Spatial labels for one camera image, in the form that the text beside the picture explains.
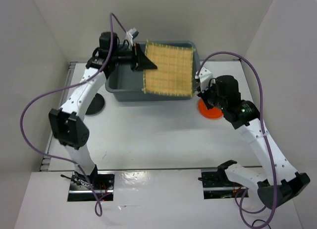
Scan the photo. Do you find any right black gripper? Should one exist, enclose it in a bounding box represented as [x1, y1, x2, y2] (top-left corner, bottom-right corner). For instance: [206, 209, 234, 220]
[197, 79, 226, 111]

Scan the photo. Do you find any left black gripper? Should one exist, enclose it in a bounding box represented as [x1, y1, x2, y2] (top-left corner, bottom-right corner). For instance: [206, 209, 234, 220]
[111, 43, 157, 72]

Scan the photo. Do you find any woven bamboo placemat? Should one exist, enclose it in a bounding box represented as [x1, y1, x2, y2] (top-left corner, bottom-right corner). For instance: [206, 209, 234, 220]
[143, 41, 194, 98]

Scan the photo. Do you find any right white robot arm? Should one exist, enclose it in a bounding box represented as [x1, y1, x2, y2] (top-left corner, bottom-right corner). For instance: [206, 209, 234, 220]
[195, 74, 310, 209]

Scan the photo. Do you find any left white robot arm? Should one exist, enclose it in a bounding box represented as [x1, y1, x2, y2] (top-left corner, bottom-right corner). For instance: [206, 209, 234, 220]
[49, 28, 157, 189]

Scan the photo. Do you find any grey plastic bin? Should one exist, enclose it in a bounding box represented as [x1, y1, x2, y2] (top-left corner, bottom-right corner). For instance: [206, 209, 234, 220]
[105, 41, 201, 102]

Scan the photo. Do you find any orange round plate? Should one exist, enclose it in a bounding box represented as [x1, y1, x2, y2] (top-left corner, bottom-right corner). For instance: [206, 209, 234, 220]
[198, 100, 223, 119]

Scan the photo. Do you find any black round plate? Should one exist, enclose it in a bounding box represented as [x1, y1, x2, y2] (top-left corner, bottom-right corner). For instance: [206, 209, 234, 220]
[85, 93, 106, 116]

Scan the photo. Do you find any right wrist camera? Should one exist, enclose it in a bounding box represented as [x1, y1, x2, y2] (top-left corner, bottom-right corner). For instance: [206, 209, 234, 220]
[195, 67, 213, 93]

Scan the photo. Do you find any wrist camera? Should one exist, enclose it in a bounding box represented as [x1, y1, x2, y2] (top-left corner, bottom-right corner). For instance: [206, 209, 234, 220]
[195, 67, 213, 93]
[125, 28, 139, 46]

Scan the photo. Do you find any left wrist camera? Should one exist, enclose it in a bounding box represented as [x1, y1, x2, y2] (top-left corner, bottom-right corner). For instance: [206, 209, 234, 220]
[125, 28, 139, 46]

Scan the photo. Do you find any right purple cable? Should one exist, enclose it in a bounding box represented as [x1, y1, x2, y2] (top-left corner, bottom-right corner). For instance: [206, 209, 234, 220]
[195, 51, 279, 229]

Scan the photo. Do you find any purple cable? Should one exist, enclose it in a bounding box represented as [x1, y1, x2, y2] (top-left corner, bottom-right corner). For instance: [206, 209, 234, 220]
[19, 12, 131, 217]
[195, 51, 279, 229]

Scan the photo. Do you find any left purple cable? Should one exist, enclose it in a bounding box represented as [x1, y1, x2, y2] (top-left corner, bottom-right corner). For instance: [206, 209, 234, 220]
[19, 12, 131, 217]

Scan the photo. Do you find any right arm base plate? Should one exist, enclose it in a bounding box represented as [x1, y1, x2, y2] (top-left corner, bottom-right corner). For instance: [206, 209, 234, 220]
[198, 169, 245, 199]

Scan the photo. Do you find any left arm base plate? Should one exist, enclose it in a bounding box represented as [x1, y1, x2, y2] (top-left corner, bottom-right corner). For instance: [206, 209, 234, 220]
[67, 171, 116, 202]

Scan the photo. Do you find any black cable loop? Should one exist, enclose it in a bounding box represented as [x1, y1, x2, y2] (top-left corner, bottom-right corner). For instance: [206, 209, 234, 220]
[252, 219, 271, 229]

